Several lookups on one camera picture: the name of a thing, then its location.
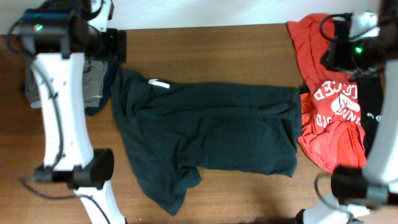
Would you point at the dark green t-shirt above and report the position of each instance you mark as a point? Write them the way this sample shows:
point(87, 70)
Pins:
point(170, 130)

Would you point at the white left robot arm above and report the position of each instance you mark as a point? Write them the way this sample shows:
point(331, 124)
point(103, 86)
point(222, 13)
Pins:
point(69, 155)

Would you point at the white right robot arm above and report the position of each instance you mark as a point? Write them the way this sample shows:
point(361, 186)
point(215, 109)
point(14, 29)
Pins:
point(357, 191)

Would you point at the black garment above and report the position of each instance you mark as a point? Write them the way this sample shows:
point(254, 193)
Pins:
point(370, 98)

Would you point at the grey folded garment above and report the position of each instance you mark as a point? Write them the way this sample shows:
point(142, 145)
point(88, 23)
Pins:
point(93, 82)

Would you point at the navy blue folded garment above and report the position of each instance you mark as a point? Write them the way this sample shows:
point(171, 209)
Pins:
point(113, 68)

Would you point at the red printed t-shirt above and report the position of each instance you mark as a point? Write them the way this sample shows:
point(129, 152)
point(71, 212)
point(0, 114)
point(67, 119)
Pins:
point(332, 134)

